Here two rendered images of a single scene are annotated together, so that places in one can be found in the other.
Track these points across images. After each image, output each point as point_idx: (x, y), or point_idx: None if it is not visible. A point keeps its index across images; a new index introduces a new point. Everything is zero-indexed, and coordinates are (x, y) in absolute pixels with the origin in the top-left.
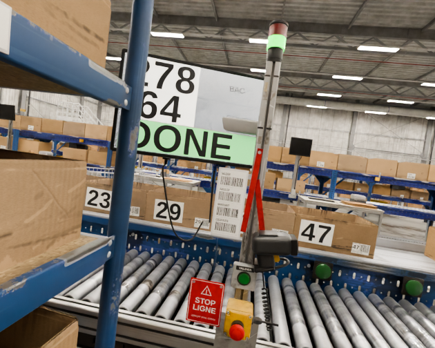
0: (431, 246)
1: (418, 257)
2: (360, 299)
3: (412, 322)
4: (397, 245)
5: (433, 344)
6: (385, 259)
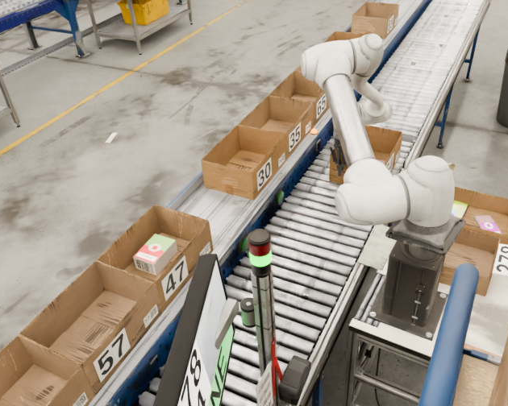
0: (210, 179)
1: (211, 199)
2: (234, 294)
3: (274, 281)
4: (185, 196)
5: (299, 290)
6: (213, 235)
